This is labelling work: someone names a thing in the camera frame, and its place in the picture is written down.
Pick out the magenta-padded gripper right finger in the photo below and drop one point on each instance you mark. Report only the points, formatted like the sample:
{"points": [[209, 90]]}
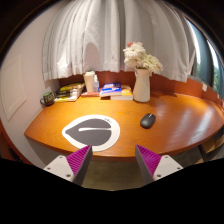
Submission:
{"points": [[166, 164]]}

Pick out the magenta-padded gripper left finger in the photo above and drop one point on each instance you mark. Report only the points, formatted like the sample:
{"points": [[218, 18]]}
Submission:
{"points": [[60, 165]]}

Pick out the black computer mouse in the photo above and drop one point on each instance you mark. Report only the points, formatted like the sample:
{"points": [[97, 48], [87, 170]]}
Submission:
{"points": [[148, 120]]}

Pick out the round white grey mouse pad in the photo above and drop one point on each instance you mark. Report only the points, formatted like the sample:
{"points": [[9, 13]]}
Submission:
{"points": [[90, 131]]}

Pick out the white yellow book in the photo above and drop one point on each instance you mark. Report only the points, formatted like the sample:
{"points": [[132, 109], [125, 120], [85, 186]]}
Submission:
{"points": [[66, 98]]}

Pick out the green black mug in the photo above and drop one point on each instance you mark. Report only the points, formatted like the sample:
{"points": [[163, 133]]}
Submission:
{"points": [[48, 98]]}

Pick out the red book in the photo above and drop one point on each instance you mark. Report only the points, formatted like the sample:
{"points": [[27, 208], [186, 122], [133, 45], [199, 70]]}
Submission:
{"points": [[89, 94]]}

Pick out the yellow covered book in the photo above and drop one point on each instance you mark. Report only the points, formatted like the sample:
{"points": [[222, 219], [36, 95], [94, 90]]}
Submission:
{"points": [[71, 87]]}

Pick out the white ceramic jug vase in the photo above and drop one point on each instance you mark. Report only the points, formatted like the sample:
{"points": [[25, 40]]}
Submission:
{"points": [[142, 86]]}

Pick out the yellow orange book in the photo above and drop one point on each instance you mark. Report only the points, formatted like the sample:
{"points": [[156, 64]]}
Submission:
{"points": [[126, 93]]}

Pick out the clear spray bottle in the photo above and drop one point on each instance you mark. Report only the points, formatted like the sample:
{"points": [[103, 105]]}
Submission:
{"points": [[96, 85]]}

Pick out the cream tumbler cup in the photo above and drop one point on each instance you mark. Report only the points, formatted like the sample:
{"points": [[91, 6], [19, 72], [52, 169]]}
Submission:
{"points": [[88, 81]]}

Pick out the white flower bouquet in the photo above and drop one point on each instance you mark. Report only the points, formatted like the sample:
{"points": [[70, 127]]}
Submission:
{"points": [[140, 56]]}

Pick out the dark framed window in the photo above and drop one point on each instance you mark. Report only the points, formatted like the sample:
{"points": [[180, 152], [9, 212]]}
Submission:
{"points": [[203, 56]]}

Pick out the white curtain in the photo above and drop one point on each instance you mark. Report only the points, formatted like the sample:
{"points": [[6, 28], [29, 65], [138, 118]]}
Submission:
{"points": [[110, 36]]}

